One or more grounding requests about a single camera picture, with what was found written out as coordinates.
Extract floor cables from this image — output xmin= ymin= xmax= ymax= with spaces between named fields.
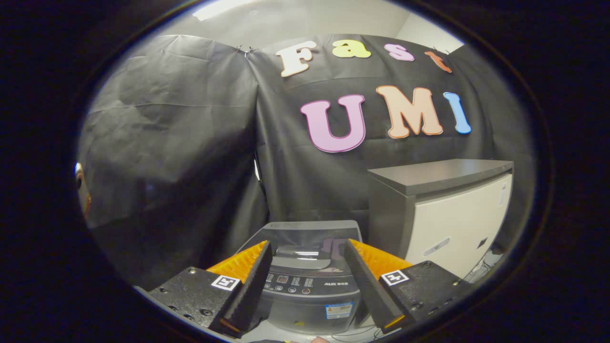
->
xmin=462 ymin=260 xmax=494 ymax=284

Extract white cabinet with dark frame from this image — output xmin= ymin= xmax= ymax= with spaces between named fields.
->
xmin=367 ymin=159 xmax=515 ymax=280

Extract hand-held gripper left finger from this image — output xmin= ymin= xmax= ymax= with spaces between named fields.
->
xmin=149 ymin=240 xmax=273 ymax=338

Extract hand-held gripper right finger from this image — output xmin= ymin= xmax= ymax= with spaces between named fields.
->
xmin=344 ymin=239 xmax=472 ymax=333

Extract grey washing machine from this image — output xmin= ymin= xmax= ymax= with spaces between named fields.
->
xmin=236 ymin=220 xmax=371 ymax=335

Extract black backdrop cloth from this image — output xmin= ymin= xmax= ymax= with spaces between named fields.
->
xmin=76 ymin=33 xmax=537 ymax=290

